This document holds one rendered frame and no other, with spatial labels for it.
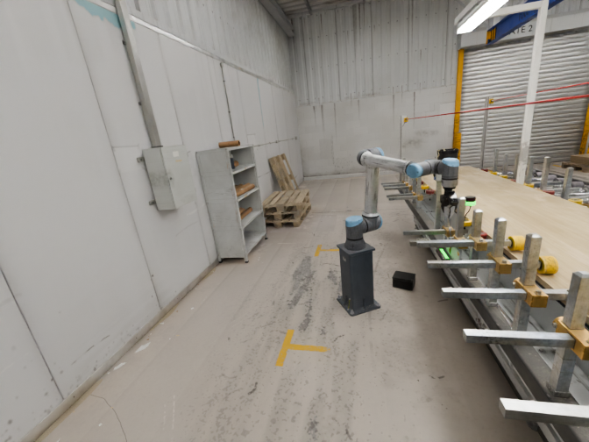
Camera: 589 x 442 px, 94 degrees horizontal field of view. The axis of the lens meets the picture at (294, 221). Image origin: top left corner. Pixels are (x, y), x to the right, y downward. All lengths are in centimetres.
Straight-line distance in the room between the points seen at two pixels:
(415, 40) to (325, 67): 260
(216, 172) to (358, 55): 702
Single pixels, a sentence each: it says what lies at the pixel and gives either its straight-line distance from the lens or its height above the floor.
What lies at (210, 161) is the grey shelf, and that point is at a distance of 371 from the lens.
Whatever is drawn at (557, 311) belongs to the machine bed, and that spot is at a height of 76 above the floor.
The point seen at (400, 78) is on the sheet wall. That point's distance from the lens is 973.
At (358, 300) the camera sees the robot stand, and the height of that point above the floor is 12.
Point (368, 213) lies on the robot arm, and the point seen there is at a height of 89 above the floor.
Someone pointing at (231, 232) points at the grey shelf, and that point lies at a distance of 384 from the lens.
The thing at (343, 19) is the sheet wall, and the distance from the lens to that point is 1006.
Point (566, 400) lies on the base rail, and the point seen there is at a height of 70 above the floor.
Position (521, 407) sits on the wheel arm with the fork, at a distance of 95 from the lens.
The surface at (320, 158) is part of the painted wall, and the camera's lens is 972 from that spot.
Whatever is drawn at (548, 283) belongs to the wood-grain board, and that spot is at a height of 90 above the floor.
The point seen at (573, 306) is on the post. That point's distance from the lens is 120.
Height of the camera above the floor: 163
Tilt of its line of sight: 17 degrees down
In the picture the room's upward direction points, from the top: 7 degrees counter-clockwise
